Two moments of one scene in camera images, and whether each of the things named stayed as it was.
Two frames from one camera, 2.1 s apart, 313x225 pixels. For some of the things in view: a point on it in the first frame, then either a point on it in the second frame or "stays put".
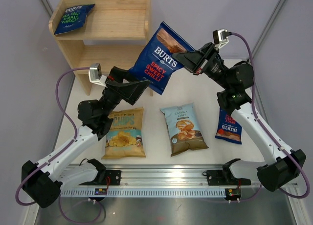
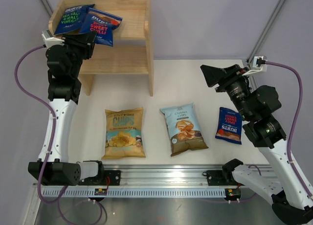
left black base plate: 114,179 stays put
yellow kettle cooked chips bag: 124,137 stays put
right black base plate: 215,177 stays put
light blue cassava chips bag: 184,128 stays put
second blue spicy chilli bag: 228,129 stays put
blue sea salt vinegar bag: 73,17 stays put
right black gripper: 191,60 → 229,76
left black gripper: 130,91 → 84,41
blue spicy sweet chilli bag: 156,63 → 102,23
